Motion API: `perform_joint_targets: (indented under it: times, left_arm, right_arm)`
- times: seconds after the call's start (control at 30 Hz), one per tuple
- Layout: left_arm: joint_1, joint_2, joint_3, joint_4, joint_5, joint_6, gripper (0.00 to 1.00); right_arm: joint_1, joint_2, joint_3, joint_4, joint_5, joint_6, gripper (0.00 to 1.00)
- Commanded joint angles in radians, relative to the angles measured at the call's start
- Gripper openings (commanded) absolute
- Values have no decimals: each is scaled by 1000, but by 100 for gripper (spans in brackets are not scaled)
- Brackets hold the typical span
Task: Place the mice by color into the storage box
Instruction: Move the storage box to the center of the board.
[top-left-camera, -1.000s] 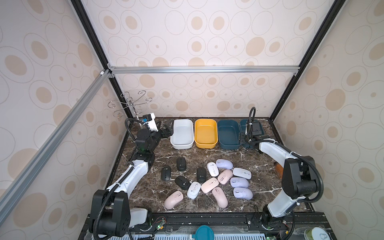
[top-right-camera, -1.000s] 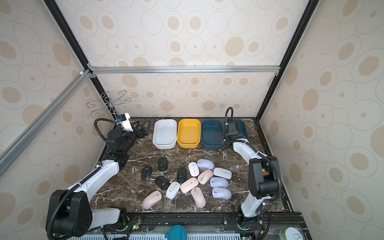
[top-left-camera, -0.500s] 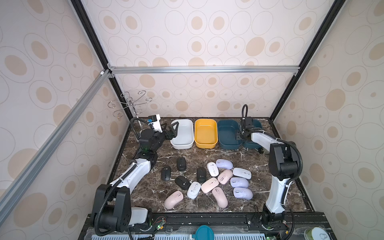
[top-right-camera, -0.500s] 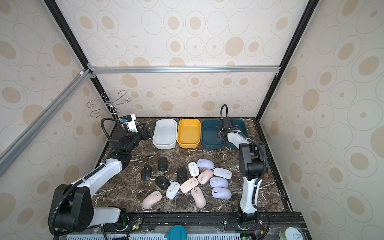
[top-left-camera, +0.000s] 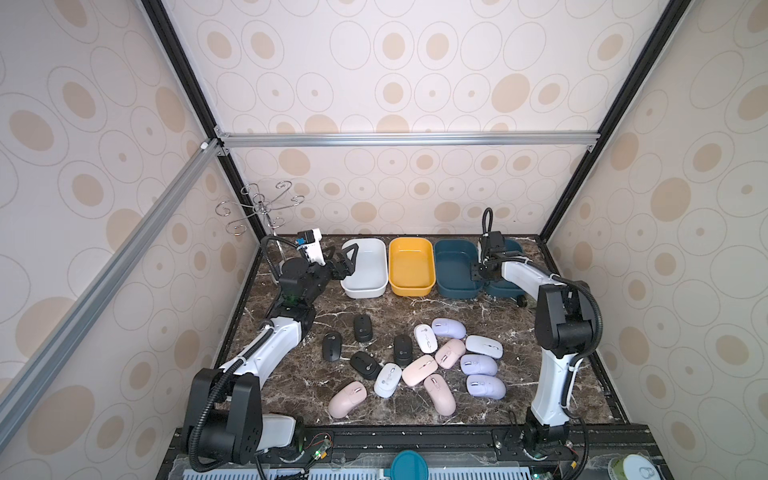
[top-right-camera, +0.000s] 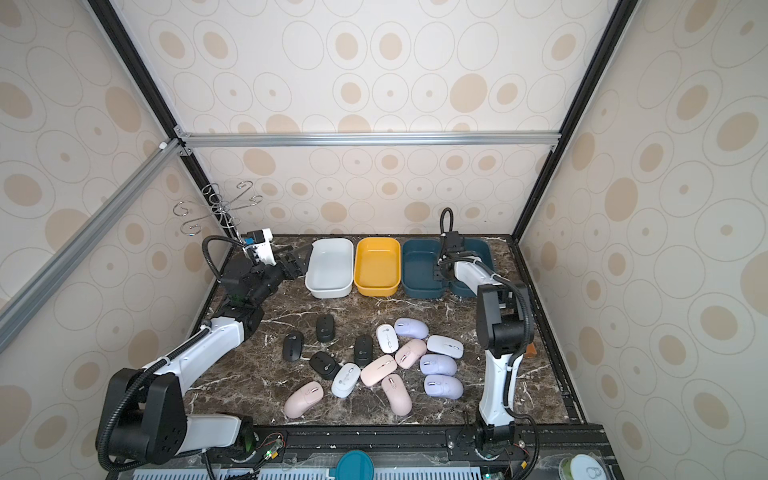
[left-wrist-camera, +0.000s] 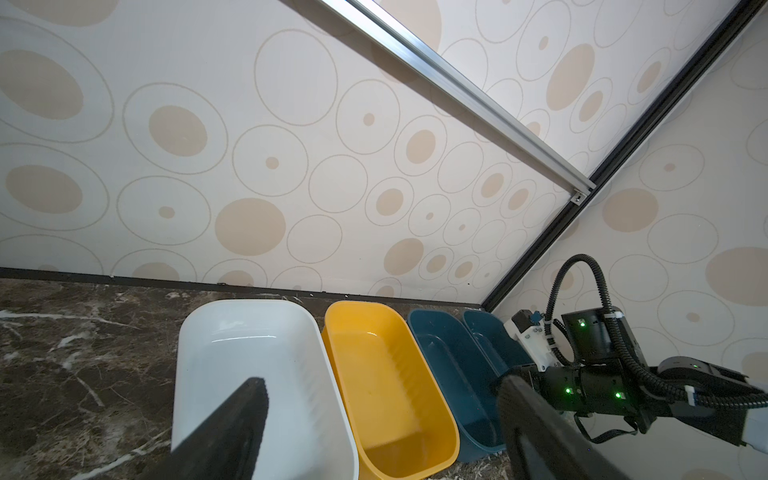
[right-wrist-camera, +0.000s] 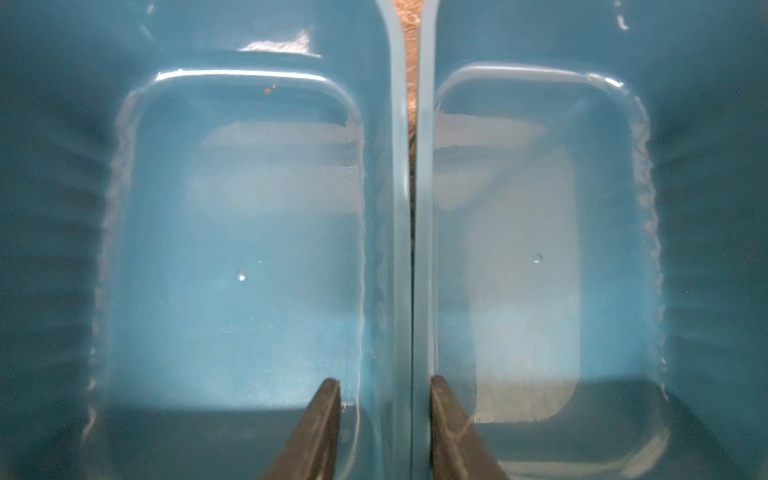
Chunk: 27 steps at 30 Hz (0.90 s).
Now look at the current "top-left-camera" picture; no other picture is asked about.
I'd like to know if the purple mouse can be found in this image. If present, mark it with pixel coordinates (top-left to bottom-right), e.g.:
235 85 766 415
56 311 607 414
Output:
460 354 498 376
431 318 467 340
466 375 507 400

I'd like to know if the pink mouse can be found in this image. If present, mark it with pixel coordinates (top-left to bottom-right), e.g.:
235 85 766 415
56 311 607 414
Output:
434 339 466 370
423 374 456 416
328 381 368 419
402 355 438 387

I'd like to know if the pink mouse upper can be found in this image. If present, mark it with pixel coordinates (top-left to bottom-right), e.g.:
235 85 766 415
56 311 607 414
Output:
434 339 466 370

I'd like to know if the horizontal aluminium frame bar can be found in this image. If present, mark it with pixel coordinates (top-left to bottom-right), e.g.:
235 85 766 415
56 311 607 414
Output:
222 130 600 148

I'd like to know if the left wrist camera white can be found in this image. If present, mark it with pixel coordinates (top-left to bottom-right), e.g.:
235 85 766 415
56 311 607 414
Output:
295 228 325 266

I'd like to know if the purple mouse lower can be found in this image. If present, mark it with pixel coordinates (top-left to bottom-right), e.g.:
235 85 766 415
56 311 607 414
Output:
466 375 507 400

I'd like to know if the black mouse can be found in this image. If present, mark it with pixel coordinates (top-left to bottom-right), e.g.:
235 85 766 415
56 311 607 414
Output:
353 314 374 343
393 334 413 368
349 351 382 380
322 331 343 363

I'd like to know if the right teal storage box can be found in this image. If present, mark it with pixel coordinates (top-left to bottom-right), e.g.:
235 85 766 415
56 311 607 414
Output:
484 239 525 300

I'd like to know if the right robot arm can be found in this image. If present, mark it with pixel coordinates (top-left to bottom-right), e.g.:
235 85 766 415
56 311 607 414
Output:
472 246 603 458

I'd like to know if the pink mouse lower left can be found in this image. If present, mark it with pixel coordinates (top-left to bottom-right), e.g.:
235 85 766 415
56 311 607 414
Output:
328 381 368 419

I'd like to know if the white mouse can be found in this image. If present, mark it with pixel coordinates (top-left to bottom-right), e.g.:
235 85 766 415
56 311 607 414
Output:
374 363 402 399
414 324 439 354
465 335 504 359

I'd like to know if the pink mouse middle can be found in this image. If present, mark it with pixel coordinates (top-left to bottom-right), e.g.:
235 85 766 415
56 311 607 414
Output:
402 355 438 387

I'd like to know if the white storage box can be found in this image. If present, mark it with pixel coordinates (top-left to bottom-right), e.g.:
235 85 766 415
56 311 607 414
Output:
341 238 388 299

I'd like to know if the yellow storage box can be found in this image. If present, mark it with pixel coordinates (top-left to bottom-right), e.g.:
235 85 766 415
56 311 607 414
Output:
389 237 436 297

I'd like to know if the purple mouse upper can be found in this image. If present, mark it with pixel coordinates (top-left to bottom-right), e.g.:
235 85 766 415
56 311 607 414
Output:
431 318 467 340

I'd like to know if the left teal storage box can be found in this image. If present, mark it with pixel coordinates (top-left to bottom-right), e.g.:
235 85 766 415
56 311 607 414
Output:
434 239 484 300

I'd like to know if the purple mouse middle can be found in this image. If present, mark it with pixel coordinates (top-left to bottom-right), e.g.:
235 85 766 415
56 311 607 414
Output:
460 354 498 376

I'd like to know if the left diagonal aluminium bar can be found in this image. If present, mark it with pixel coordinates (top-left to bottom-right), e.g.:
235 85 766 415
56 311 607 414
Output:
1 138 223 448

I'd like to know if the teal round lid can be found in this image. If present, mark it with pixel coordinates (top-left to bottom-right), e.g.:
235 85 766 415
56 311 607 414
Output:
384 450 429 480

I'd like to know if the teal storage box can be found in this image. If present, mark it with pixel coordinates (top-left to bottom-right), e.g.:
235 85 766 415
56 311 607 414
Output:
434 239 484 300
484 239 525 300

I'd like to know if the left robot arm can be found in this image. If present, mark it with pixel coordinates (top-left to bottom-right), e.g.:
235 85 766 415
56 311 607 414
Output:
181 230 359 473

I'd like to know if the pink mouse lower right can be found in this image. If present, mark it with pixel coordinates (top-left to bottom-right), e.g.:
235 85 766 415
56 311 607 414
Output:
423 374 456 416

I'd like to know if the metal wire hook stand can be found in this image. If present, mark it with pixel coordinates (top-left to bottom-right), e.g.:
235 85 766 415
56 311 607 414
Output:
215 180 305 238

